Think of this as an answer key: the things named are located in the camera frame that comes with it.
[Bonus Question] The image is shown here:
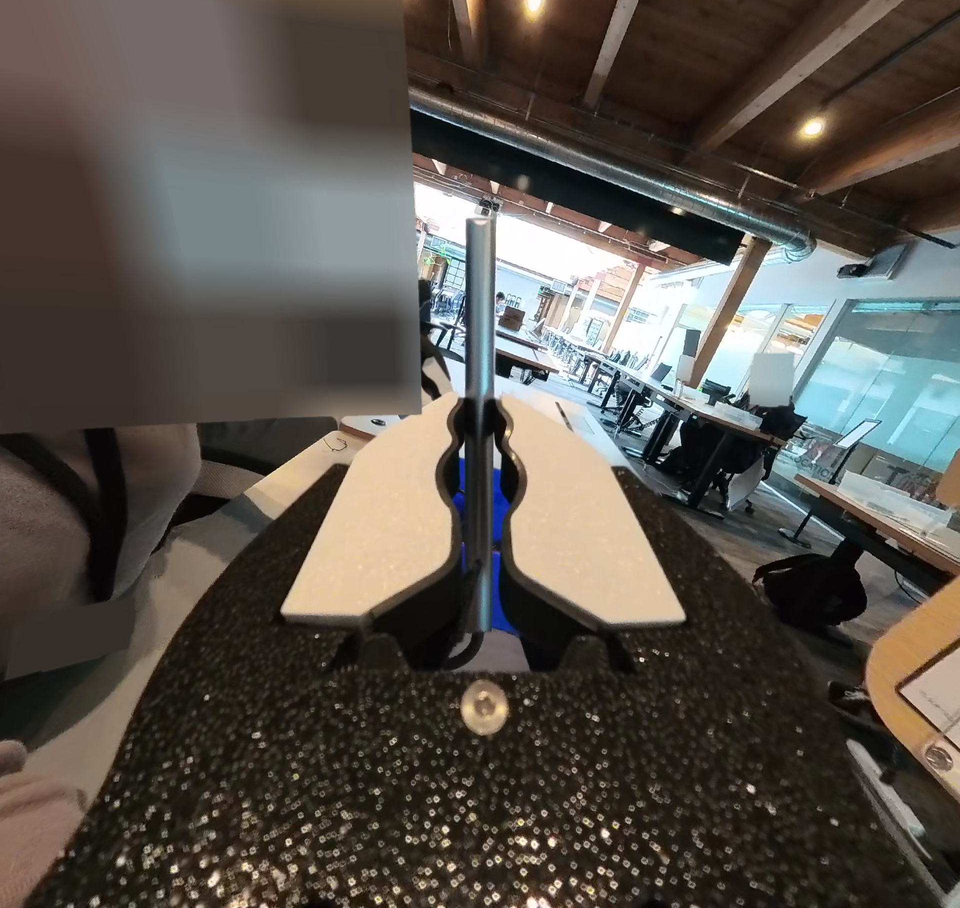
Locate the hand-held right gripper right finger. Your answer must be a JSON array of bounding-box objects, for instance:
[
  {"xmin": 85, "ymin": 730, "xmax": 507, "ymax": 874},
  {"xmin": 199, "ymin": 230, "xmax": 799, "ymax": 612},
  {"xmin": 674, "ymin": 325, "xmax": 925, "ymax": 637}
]
[{"xmin": 495, "ymin": 395, "xmax": 689, "ymax": 631}]

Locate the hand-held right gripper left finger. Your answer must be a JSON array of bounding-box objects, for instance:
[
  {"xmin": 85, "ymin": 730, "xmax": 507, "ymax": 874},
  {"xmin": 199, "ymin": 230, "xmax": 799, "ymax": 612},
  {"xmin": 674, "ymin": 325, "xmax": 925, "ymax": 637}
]
[{"xmin": 279, "ymin": 392, "xmax": 474, "ymax": 627}]

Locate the blue plastic bin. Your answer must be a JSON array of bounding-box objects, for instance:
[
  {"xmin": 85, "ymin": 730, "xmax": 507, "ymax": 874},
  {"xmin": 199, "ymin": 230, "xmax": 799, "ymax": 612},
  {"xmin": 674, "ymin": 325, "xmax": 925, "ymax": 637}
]
[{"xmin": 448, "ymin": 456, "xmax": 528, "ymax": 637}]

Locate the grey usb hub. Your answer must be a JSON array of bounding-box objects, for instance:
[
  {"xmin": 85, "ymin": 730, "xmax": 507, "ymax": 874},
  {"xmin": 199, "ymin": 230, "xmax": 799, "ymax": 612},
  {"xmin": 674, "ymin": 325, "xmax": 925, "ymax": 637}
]
[{"xmin": 463, "ymin": 216, "xmax": 498, "ymax": 633}]

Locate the black office chair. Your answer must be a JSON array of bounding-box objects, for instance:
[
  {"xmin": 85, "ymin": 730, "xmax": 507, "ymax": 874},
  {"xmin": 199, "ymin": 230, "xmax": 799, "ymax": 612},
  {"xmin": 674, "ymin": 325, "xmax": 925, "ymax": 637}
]
[{"xmin": 660, "ymin": 413, "xmax": 762, "ymax": 513}]

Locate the row of office desks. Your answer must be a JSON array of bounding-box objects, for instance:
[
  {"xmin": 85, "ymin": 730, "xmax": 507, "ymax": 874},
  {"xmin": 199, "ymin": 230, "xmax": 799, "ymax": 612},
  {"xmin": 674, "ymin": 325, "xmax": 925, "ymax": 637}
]
[{"xmin": 491, "ymin": 323, "xmax": 792, "ymax": 519}]

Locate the black backpack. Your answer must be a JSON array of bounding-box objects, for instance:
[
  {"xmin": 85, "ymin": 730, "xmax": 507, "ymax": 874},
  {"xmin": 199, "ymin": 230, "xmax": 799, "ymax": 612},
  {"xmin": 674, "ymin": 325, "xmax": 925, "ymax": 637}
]
[{"xmin": 752, "ymin": 546, "xmax": 869, "ymax": 629}]

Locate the wooden office desk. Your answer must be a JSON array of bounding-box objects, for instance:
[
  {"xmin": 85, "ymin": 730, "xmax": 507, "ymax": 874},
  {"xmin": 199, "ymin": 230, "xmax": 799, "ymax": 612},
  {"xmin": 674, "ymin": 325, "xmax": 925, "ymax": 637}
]
[{"xmin": 795, "ymin": 473, "xmax": 960, "ymax": 597}]

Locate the instruction board with white stand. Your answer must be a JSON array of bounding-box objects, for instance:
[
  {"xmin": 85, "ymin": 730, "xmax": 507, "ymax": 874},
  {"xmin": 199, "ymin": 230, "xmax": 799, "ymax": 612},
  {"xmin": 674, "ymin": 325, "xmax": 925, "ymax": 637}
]
[{"xmin": 864, "ymin": 596, "xmax": 960, "ymax": 777}]

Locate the person's torso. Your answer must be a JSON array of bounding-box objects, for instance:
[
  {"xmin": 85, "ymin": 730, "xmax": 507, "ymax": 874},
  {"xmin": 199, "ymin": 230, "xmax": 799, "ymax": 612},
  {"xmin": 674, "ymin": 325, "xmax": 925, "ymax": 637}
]
[{"xmin": 0, "ymin": 428, "xmax": 207, "ymax": 624}]

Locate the black hanging ceiling panel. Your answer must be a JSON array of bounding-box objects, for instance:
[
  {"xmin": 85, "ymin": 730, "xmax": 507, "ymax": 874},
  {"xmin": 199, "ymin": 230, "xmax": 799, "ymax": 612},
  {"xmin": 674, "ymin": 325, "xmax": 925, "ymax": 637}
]
[{"xmin": 411, "ymin": 109, "xmax": 750, "ymax": 265}]

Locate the silver ceiling duct pipe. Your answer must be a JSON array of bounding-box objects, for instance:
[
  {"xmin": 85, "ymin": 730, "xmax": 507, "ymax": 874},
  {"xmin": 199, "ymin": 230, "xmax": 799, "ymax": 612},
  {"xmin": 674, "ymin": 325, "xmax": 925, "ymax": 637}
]
[{"xmin": 408, "ymin": 85, "xmax": 817, "ymax": 267}]

